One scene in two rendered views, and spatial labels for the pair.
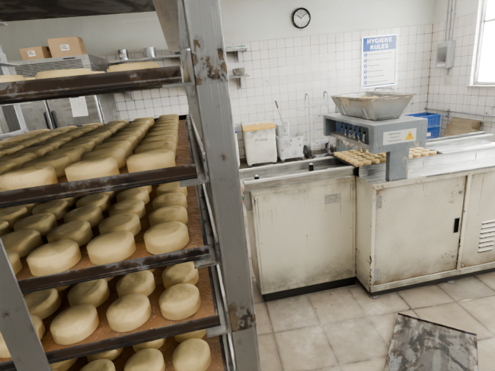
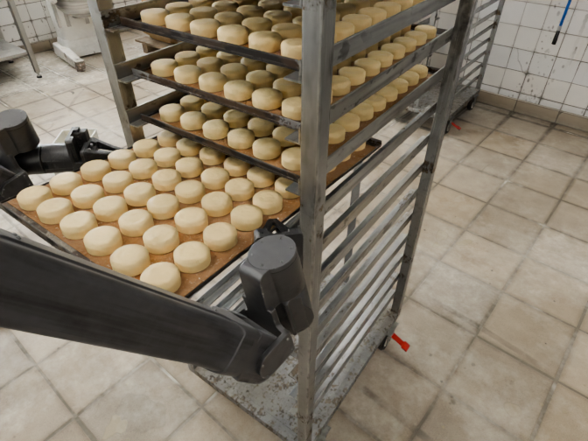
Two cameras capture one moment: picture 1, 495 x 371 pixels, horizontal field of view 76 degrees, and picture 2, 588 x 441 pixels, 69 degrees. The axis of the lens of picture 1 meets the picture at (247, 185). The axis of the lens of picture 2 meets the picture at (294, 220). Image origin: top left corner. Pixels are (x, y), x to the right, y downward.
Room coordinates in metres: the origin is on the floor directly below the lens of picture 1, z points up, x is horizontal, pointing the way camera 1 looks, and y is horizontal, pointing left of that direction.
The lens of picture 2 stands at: (1.25, 0.94, 1.43)
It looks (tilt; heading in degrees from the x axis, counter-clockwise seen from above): 39 degrees down; 225
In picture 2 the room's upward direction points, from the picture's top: straight up
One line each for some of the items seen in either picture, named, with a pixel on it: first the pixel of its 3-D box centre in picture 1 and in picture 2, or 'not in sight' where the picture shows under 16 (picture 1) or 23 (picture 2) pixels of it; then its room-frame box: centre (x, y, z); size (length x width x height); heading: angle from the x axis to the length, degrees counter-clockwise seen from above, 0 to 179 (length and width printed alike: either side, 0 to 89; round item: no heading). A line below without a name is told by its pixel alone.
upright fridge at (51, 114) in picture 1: (67, 129); not in sight; (5.15, 2.74, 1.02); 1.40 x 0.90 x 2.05; 95
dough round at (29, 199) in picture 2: not in sight; (35, 198); (1.15, 0.23, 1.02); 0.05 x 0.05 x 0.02
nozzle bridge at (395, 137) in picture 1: (367, 141); not in sight; (2.11, -0.84, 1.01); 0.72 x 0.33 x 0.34; 8
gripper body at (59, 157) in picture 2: not in sight; (66, 157); (1.05, 0.10, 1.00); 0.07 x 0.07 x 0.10; 55
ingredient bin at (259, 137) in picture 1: (259, 145); not in sight; (5.54, -0.29, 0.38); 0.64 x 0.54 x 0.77; 2
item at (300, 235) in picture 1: (299, 228); not in sight; (2.05, -0.34, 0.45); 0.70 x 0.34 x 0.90; 98
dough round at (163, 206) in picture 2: not in sight; (163, 206); (1.01, 0.39, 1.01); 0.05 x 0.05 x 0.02
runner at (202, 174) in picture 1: (186, 128); not in sight; (0.61, 0.10, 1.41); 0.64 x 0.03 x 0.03; 9
